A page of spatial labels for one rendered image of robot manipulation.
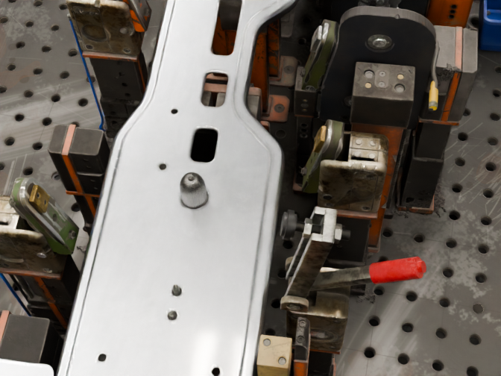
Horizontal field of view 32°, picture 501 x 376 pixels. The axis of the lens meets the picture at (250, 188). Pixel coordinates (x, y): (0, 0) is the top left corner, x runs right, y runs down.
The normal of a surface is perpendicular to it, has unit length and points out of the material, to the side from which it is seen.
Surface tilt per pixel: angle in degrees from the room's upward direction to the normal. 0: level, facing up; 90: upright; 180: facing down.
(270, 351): 0
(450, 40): 0
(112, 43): 90
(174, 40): 0
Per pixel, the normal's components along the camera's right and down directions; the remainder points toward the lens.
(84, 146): -0.04, -0.48
